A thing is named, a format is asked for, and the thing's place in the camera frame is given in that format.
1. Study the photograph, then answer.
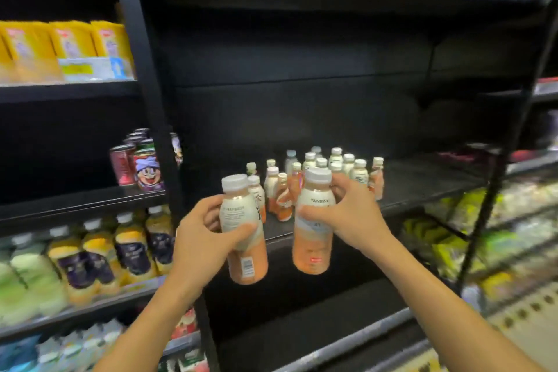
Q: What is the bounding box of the person's right hand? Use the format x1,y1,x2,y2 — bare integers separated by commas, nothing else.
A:
298,173,393,260

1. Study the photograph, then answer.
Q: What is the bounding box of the person's left hand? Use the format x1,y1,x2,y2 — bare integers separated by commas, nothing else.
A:
171,195,259,298

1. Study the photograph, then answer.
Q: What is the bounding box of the black shelf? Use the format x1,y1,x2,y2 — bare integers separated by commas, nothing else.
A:
130,0,555,372

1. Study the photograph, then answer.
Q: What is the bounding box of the person's right forearm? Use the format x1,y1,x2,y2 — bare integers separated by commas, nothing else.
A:
370,241,546,372

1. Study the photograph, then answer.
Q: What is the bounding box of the person's left forearm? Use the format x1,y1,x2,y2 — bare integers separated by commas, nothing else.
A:
94,284,219,372

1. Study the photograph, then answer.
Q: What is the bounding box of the row of yellow dark label bottles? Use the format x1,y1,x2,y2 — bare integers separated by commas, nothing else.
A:
46,206,175,307

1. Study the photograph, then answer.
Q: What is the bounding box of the row of red white small bottles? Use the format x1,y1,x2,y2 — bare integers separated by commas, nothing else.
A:
170,308,199,340

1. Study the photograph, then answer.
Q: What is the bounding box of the row of yellow green snack packs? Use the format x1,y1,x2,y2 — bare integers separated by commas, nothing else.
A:
400,191,485,281

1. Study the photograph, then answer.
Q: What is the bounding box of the group of cartoon drink cans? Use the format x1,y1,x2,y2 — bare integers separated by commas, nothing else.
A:
109,127,184,192

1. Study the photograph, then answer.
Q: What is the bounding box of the row of white green cartons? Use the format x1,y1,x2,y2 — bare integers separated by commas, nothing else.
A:
159,348,210,372

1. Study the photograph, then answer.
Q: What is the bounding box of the row of red packets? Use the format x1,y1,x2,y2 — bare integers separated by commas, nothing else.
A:
435,142,502,164

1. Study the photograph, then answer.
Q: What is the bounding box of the black metal snack rack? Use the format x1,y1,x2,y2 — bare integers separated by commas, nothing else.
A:
455,0,558,312

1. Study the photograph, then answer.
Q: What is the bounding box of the row of clear white capped bottles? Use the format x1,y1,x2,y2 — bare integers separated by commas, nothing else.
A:
37,319,127,372

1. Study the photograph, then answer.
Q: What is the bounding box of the row of pale green bottles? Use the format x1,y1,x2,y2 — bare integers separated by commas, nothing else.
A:
0,232,66,327

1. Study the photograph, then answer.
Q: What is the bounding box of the black metal drinks rack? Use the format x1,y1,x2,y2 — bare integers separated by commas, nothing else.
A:
0,0,219,372

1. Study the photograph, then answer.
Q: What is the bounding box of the row of blue drink bottles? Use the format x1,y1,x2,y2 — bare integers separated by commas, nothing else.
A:
0,334,42,372

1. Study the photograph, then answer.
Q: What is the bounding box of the blue white price label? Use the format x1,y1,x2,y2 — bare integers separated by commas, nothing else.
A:
58,56,127,82

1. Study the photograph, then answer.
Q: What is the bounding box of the row of yellow red boxes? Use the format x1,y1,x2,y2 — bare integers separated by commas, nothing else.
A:
0,20,136,83

